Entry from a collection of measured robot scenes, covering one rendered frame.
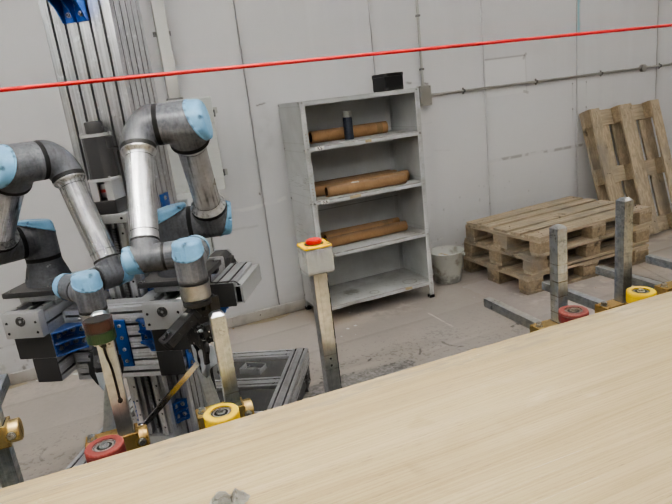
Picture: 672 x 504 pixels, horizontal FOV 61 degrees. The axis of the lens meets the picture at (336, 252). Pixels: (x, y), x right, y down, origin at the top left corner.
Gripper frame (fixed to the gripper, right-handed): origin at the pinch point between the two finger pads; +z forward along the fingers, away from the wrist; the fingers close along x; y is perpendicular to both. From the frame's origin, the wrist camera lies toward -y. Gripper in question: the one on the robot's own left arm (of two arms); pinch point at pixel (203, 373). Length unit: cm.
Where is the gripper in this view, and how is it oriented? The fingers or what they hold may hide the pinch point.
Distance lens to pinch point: 154.6
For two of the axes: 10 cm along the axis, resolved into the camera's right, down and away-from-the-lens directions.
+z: 1.1, 9.6, 2.6
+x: -6.5, -1.3, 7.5
